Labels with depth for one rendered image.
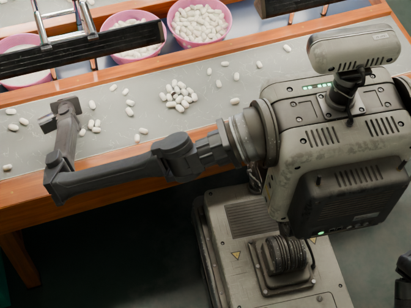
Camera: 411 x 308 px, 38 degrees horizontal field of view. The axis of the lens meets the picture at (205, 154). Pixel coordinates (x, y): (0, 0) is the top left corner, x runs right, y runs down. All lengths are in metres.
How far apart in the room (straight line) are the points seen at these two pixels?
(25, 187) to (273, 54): 1.08
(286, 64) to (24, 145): 1.05
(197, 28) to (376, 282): 1.37
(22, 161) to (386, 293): 1.66
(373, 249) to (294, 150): 1.63
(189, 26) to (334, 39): 1.29
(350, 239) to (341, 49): 1.73
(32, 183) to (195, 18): 0.97
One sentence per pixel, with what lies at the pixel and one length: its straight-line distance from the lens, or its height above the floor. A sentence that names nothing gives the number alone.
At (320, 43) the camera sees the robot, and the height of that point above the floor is 1.64.
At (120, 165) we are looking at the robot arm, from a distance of 1.50.
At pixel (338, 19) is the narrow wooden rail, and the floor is 0.76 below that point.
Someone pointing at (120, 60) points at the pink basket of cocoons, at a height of 0.74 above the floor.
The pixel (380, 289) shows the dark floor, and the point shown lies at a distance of 2.84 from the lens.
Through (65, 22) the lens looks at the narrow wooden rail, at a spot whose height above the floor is 0.76.
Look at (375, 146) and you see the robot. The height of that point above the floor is 1.44.
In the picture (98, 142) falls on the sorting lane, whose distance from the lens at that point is 2.18.
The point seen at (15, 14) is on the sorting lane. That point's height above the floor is 0.74.
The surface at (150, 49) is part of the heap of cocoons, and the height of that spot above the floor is 0.74.
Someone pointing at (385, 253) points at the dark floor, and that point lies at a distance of 2.92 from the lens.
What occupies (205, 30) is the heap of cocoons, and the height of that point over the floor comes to 0.74.
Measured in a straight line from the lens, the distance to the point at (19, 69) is 2.00.
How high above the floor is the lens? 2.56
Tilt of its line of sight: 58 degrees down
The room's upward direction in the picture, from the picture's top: 4 degrees clockwise
